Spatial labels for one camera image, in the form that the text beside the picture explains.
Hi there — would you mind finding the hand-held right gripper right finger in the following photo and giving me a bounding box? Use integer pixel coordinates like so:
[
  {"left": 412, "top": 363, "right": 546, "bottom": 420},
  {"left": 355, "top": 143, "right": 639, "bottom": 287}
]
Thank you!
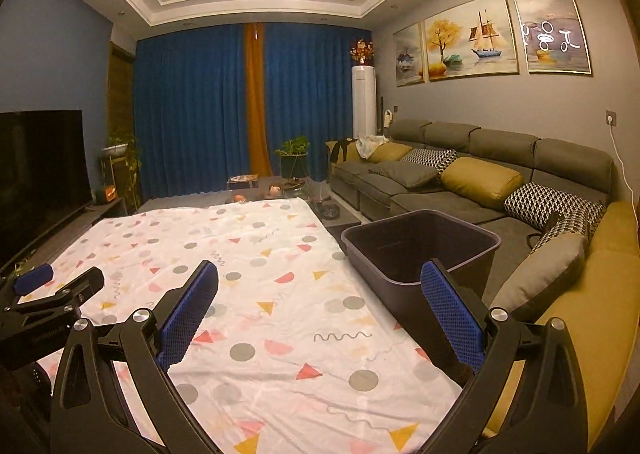
[{"left": 420, "top": 258, "right": 588, "bottom": 454}]

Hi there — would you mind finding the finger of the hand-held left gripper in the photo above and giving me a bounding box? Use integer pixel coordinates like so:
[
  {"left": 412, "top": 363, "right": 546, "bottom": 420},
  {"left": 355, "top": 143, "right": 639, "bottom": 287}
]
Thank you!
[
  {"left": 5, "top": 266, "right": 106, "bottom": 320},
  {"left": 12, "top": 263, "right": 53, "bottom": 296}
]

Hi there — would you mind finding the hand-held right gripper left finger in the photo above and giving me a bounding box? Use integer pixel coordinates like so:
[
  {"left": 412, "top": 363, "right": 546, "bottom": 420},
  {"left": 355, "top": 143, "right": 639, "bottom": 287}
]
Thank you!
[{"left": 50, "top": 260, "right": 223, "bottom": 454}]

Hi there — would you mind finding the grey plastic bin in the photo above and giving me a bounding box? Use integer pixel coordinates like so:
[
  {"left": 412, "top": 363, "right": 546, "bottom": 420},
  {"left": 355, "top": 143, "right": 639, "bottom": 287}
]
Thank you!
[{"left": 341, "top": 209, "right": 502, "bottom": 320}]

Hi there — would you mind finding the dark television stand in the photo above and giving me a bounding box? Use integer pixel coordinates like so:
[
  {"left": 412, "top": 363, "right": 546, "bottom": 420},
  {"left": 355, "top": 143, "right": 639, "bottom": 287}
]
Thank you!
[{"left": 0, "top": 196, "right": 126, "bottom": 280}]

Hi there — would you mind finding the patterned white tablecloth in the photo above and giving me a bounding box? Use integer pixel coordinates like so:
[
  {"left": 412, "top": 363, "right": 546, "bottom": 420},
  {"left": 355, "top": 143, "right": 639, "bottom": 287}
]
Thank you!
[{"left": 20, "top": 196, "right": 481, "bottom": 454}]

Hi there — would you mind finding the large grey cushion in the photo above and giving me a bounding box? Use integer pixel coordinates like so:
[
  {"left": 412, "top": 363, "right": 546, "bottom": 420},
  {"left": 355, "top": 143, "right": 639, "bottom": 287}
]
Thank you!
[{"left": 490, "top": 231, "right": 588, "bottom": 320}]

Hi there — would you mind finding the black flat television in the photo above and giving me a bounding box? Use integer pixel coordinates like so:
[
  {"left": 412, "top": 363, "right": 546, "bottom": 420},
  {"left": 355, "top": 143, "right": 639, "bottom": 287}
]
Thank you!
[{"left": 0, "top": 110, "right": 93, "bottom": 265}]

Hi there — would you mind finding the tall metal plant stand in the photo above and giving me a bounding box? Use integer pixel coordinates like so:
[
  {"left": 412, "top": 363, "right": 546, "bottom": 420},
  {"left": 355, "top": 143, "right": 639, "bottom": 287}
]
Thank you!
[{"left": 102, "top": 154, "right": 138, "bottom": 212}]

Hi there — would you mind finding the dark small bag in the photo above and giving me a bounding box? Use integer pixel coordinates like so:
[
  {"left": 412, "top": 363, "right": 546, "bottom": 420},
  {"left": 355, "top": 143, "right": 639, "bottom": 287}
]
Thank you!
[{"left": 525, "top": 211, "right": 563, "bottom": 247}]

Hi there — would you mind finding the large yellow cushion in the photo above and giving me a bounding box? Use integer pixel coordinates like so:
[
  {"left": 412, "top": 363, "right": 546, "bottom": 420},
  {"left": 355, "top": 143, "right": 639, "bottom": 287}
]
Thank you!
[{"left": 440, "top": 156, "right": 525, "bottom": 211}]

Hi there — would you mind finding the yellow sofa section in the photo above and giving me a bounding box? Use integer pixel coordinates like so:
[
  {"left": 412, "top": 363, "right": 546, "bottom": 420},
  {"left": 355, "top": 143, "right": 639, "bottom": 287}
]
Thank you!
[{"left": 480, "top": 201, "right": 640, "bottom": 454}]

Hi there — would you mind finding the black white patterned cushion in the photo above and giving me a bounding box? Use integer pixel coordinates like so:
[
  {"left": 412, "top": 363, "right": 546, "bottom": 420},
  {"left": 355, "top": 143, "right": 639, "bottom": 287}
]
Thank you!
[
  {"left": 530, "top": 208, "right": 591, "bottom": 250},
  {"left": 400, "top": 148, "right": 458, "bottom": 172},
  {"left": 502, "top": 181, "right": 606, "bottom": 231}
]

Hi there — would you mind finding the flat grey cushion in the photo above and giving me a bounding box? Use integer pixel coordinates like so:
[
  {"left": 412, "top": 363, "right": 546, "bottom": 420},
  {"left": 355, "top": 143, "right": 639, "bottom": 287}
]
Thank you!
[{"left": 360, "top": 160, "right": 441, "bottom": 191}]

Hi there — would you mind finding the trailing potted plant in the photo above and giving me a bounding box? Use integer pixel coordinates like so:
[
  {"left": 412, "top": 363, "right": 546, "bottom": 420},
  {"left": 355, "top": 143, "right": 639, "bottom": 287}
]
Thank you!
[{"left": 100, "top": 133, "right": 143, "bottom": 185}]

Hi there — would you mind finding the small yellow cushion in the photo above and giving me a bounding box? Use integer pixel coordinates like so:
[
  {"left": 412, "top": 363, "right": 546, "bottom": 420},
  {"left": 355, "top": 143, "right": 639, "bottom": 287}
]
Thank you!
[{"left": 367, "top": 141, "right": 413, "bottom": 164}]

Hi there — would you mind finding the grey sectional sofa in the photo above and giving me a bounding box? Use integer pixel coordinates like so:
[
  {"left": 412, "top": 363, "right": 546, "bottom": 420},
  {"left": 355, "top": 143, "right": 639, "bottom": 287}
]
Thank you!
[{"left": 325, "top": 119, "right": 618, "bottom": 285}]

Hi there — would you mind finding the white cloth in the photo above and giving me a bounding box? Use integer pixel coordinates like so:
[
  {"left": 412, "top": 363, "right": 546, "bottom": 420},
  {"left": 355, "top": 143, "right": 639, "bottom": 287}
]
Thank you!
[{"left": 356, "top": 135, "right": 391, "bottom": 159}]

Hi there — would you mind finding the brown wooden panel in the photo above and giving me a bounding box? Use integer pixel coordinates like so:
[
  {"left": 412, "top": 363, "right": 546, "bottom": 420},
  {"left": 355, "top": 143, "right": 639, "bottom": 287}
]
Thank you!
[{"left": 107, "top": 41, "right": 137, "bottom": 195}]

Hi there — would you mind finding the blue curtain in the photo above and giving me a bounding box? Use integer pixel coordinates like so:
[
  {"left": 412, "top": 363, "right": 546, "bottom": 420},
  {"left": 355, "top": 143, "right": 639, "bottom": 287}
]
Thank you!
[
  {"left": 262, "top": 23, "right": 373, "bottom": 182},
  {"left": 134, "top": 24, "right": 251, "bottom": 197}
]

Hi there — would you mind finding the white standing air conditioner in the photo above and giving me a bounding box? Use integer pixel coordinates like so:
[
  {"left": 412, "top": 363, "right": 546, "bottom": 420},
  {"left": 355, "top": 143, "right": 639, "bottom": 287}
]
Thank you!
[{"left": 351, "top": 65, "right": 377, "bottom": 140}]

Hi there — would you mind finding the orange curtain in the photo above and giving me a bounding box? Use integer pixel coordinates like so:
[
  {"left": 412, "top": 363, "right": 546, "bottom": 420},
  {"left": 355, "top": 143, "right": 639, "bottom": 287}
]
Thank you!
[{"left": 243, "top": 23, "right": 273, "bottom": 177}]

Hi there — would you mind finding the small framed landscape painting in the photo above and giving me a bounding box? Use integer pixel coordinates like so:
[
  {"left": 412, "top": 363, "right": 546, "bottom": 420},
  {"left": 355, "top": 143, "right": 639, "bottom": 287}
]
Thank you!
[{"left": 392, "top": 23, "right": 426, "bottom": 87}]

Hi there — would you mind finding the red gold flower decoration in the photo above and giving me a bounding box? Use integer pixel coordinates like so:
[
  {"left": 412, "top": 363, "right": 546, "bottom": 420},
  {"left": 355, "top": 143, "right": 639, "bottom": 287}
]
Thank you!
[{"left": 349, "top": 38, "right": 375, "bottom": 67}]

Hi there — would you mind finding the large framed sailboat painting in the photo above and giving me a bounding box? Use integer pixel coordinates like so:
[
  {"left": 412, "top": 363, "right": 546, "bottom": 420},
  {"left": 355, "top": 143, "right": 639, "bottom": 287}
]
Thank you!
[{"left": 424, "top": 0, "right": 520, "bottom": 82}]

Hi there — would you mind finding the framed grey abstract painting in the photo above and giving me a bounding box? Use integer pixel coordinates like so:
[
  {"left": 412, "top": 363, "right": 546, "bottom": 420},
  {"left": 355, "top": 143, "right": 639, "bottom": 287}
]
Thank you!
[{"left": 511, "top": 0, "right": 593, "bottom": 75}]

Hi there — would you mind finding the white power cable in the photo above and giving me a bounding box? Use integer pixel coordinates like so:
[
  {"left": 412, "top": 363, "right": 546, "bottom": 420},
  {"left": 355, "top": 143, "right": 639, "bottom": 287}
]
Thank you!
[{"left": 610, "top": 124, "right": 640, "bottom": 220}]

